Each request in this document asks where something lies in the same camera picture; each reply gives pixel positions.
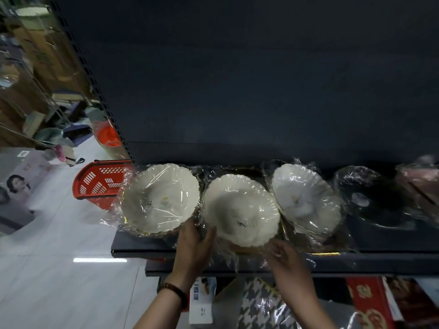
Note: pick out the person's left hand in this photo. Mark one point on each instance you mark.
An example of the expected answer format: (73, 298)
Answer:
(192, 253)

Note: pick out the person's right hand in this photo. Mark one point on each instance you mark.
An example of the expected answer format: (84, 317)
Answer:
(291, 270)

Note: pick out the houndstooth patterned package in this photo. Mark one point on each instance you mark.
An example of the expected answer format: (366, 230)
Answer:
(253, 304)

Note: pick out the white scalloped bowl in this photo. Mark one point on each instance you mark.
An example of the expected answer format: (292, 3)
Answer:
(305, 198)
(157, 198)
(240, 205)

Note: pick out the dark metal shelf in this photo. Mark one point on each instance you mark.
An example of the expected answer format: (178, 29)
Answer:
(377, 241)

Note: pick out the black scalloped plate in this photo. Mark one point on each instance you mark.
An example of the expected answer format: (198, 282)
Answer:
(377, 205)

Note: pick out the rose pink rectangular tray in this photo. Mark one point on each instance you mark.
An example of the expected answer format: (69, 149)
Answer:
(422, 188)

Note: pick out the person's left forearm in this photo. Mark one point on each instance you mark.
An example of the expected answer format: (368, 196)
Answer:
(157, 315)

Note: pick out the white product box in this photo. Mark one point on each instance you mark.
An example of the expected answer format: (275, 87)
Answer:
(200, 304)

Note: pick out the red shopping basket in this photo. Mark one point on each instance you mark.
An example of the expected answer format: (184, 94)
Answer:
(99, 183)

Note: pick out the dark brown gift box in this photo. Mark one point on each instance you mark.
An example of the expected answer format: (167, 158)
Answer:
(418, 301)

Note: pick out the green bucket with red insert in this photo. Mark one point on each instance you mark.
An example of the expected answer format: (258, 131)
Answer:
(108, 137)

